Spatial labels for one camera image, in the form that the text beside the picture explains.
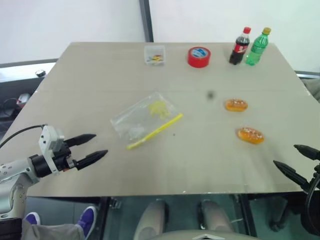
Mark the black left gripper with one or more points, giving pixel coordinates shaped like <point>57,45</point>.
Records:
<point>63,158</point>

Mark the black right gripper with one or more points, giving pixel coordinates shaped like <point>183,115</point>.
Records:
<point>315,178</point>

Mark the orange sprinkled bread roll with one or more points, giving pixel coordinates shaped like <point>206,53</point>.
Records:
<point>250,135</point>
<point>236,105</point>

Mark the clear yellow-zipper plastic bag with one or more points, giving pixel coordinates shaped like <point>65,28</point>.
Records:
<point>140,118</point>

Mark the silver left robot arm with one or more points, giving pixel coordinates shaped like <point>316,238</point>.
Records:
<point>15,168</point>

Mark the purple shoe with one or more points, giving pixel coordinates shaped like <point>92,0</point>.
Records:
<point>32,218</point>
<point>87,218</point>

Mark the black table leg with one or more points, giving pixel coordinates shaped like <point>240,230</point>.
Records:
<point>103,217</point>
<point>247,215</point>

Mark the white and red object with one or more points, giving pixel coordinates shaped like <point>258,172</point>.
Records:
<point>23,98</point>

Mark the small white round object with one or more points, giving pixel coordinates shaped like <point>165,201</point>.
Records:
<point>40,73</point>

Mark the grey trouser leg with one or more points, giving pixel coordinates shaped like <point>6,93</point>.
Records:
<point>52,232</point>

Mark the grey rounded leg shape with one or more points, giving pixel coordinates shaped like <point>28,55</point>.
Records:
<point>150,220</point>
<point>216,216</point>

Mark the clear plastic box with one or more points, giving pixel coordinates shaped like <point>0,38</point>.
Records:
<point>155,56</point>

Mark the green bottle with yellow cap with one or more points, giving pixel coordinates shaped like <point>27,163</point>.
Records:
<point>257,48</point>

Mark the cola bottle with red cap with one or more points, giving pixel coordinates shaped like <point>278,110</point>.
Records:
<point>239,48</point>

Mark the red tape roll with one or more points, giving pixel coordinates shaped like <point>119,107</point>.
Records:
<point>198,57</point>

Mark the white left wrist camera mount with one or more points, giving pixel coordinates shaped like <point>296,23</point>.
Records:
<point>48,137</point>

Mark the dark window post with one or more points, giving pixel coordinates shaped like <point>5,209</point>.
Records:
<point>146,20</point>

